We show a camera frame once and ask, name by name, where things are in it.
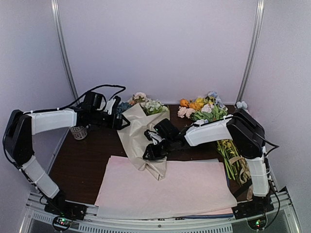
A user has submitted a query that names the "pink flower long stem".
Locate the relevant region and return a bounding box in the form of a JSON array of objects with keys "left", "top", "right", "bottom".
[{"left": 128, "top": 92, "right": 147, "bottom": 105}]

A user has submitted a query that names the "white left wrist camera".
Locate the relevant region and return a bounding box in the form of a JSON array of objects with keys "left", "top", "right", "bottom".
[{"left": 104, "top": 96, "right": 121, "bottom": 115}]

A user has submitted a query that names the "beige ribbon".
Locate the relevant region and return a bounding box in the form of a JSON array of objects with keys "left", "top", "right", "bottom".
[{"left": 229, "top": 156, "right": 253, "bottom": 201}]

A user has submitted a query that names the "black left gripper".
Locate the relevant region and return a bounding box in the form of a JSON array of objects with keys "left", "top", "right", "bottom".
[{"left": 91, "top": 110, "right": 131, "bottom": 131}]

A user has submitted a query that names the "blue hydrangea bunch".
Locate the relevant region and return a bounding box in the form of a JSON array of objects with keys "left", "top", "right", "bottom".
[{"left": 117, "top": 102, "right": 132, "bottom": 118}]

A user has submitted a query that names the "pile of fake flowers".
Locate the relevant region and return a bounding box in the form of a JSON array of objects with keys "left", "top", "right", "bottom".
[{"left": 177, "top": 91, "right": 241, "bottom": 183}]

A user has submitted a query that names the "front aluminium rail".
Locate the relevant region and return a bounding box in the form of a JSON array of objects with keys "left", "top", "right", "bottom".
[{"left": 18, "top": 191, "right": 301, "bottom": 233}]

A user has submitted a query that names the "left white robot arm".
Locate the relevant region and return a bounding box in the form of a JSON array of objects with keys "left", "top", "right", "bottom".
[{"left": 2, "top": 91, "right": 130, "bottom": 216}]

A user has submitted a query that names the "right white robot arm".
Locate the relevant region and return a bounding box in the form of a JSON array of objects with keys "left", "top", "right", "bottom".
[{"left": 143, "top": 109, "right": 270, "bottom": 215}]

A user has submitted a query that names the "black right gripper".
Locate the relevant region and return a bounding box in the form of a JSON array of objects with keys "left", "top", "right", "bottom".
[{"left": 143, "top": 137, "right": 174, "bottom": 161}]

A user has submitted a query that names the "stack of pastel paper sheets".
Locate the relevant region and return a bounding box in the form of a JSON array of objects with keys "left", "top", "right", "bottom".
[{"left": 95, "top": 156, "right": 237, "bottom": 220}]

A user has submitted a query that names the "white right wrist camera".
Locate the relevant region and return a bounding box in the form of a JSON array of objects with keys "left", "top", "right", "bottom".
[{"left": 144, "top": 130, "right": 164, "bottom": 146}]

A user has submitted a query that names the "grey-white wrapping paper sheet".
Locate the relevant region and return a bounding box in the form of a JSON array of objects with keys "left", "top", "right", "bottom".
[{"left": 118, "top": 104, "right": 170, "bottom": 181}]

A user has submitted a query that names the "right aluminium frame post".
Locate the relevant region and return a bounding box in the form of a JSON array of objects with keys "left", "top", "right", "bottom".
[{"left": 235, "top": 0, "right": 265, "bottom": 103}]

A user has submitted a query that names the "aluminium frame post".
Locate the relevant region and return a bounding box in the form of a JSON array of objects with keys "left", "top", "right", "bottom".
[
  {"left": 51, "top": 0, "right": 78, "bottom": 99},
  {"left": 235, "top": 0, "right": 265, "bottom": 103}
]

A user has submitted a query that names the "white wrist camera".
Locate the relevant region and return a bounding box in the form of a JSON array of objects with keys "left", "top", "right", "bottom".
[
  {"left": 144, "top": 130, "right": 164, "bottom": 146},
  {"left": 104, "top": 96, "right": 121, "bottom": 115}
]

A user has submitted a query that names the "patterned mug with yellow inside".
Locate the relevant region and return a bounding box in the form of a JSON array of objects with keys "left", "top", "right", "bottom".
[{"left": 70, "top": 126, "right": 87, "bottom": 140}]

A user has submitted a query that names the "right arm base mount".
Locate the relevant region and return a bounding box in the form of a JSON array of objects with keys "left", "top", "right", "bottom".
[{"left": 232, "top": 201, "right": 274, "bottom": 232}]

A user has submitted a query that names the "left aluminium frame post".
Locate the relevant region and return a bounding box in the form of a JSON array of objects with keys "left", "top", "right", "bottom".
[{"left": 51, "top": 0, "right": 78, "bottom": 99}]

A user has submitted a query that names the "white hydrangea green leaf bunch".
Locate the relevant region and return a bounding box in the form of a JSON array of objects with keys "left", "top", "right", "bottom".
[{"left": 142, "top": 100, "right": 169, "bottom": 116}]

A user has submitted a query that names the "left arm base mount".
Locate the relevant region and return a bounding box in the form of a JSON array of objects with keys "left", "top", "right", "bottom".
[{"left": 44, "top": 201, "right": 87, "bottom": 232}]

